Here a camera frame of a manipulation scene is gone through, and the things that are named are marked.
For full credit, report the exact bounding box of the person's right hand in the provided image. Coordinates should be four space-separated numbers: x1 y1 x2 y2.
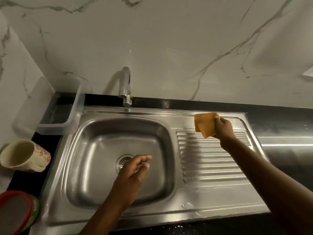
213 117 237 151

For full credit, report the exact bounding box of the person's left hand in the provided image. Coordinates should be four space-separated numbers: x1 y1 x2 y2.
110 154 153 208

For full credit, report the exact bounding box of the stainless steel sink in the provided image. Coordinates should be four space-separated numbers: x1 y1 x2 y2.
29 106 271 235

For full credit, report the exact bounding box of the orange sponge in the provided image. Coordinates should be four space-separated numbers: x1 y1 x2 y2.
194 112 220 139

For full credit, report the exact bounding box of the chrome faucet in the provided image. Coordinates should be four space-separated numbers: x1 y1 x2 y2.
118 66 132 107

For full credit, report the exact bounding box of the cream floral mug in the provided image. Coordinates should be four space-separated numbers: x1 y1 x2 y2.
0 139 52 173

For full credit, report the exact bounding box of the person's right forearm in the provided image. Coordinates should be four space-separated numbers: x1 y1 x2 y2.
221 138 313 235

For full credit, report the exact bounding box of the round metal drain strainer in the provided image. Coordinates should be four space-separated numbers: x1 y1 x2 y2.
115 154 135 174

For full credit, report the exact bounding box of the clear plastic container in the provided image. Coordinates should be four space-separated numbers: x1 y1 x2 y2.
12 75 86 136

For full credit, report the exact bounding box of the red round soap tub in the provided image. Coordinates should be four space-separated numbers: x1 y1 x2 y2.
0 190 40 235

